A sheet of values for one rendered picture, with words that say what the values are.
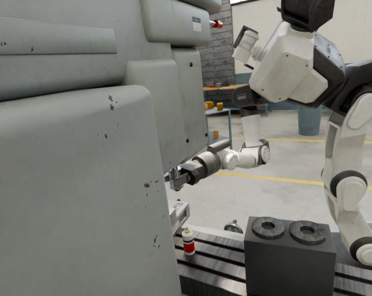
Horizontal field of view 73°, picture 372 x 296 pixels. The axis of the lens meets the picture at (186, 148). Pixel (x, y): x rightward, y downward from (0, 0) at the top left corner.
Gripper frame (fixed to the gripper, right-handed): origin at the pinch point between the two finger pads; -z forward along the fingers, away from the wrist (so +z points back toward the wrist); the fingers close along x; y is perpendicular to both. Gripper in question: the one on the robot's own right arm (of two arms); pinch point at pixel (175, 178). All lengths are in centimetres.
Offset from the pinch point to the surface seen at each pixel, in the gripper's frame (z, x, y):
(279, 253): 4.0, 35.5, 13.3
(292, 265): 5.6, 38.4, 16.4
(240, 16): 631, -446, -156
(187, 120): -1.3, 11.4, -21.3
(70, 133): -39, 40, -31
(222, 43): 601, -500, -91
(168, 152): -14.2, 18.6, -17.4
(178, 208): 9.5, -14.8, 22.3
